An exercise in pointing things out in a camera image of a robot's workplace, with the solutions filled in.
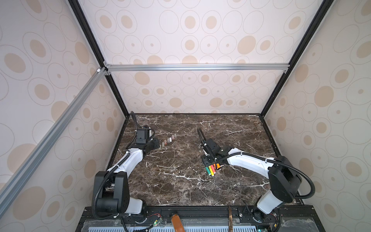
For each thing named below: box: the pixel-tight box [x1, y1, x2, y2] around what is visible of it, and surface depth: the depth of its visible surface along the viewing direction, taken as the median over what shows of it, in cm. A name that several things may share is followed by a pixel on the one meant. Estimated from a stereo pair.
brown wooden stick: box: [228, 205, 234, 232], surface depth 73 cm
